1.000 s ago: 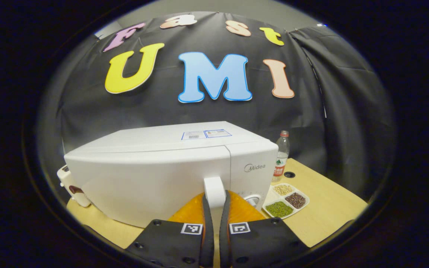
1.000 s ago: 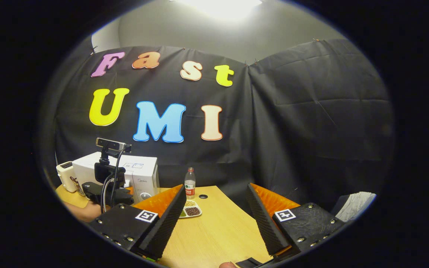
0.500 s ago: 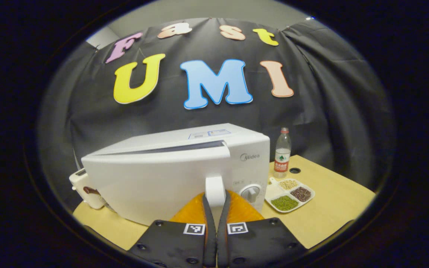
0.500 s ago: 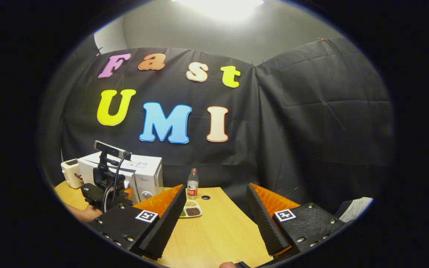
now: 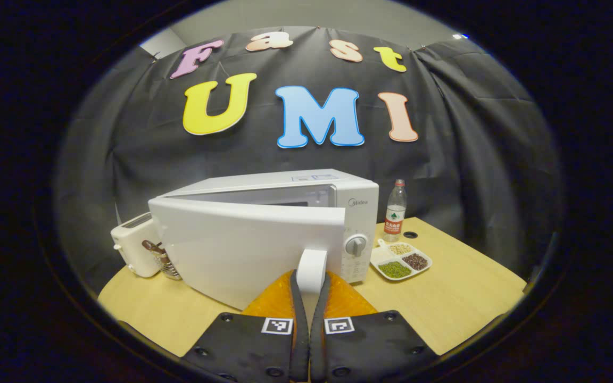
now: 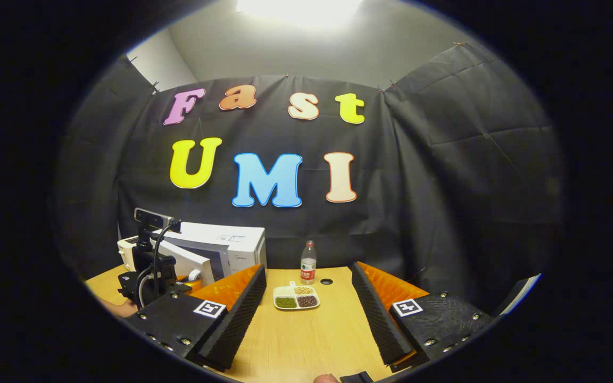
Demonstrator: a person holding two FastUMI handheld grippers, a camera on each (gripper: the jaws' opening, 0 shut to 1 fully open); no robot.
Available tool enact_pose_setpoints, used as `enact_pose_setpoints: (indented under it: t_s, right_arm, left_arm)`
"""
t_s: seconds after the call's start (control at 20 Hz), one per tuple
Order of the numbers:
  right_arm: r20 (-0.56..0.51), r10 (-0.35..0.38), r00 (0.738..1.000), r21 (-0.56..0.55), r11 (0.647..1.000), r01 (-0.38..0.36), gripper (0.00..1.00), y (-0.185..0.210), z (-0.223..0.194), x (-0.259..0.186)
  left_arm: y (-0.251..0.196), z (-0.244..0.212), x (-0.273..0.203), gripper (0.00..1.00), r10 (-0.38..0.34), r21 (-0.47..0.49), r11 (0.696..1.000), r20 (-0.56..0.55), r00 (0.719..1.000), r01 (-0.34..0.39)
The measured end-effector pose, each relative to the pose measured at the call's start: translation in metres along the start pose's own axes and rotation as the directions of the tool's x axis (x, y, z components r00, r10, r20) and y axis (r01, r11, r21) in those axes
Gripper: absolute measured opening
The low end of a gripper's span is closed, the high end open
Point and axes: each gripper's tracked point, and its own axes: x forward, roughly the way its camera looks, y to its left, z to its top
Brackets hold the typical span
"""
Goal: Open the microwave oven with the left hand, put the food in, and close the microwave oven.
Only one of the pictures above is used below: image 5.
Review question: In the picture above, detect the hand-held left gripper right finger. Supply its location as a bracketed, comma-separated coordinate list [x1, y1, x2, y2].
[309, 271, 440, 383]

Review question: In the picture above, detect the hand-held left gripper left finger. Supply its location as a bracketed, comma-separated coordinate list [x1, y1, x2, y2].
[179, 270, 310, 383]

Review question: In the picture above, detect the white microwave oven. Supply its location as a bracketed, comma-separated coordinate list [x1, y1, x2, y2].
[148, 169, 380, 311]

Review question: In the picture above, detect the white divided dish of beans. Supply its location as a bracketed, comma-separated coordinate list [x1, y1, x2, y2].
[370, 238, 433, 281]

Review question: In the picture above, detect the clear plastic water bottle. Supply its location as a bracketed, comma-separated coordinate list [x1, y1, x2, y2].
[384, 179, 408, 243]

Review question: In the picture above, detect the white toaster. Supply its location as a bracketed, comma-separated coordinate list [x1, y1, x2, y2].
[110, 212, 164, 278]

